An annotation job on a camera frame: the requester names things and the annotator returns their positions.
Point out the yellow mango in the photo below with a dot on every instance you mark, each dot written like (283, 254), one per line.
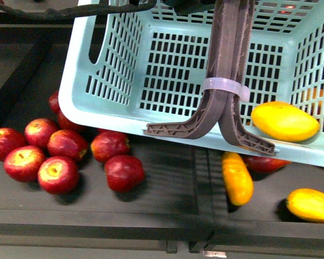
(285, 122)

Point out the orange fruit behind basket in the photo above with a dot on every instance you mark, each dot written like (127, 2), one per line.
(314, 103)

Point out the orange mango on tray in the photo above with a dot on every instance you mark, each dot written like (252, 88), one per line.
(237, 179)

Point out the red mango under basket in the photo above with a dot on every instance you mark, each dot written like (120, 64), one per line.
(263, 165)

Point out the black near fruit tray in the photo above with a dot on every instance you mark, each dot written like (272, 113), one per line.
(137, 192)

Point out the white zip tie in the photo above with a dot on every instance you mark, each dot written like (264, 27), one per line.
(219, 83)

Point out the yellow mango right edge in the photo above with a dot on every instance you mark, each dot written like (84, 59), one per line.
(306, 204)

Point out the red apple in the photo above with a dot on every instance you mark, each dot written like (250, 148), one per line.
(10, 139)
(124, 173)
(69, 143)
(39, 131)
(53, 102)
(23, 164)
(109, 144)
(58, 175)
(66, 124)

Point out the light teal plastic basket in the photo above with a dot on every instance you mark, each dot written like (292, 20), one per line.
(152, 64)

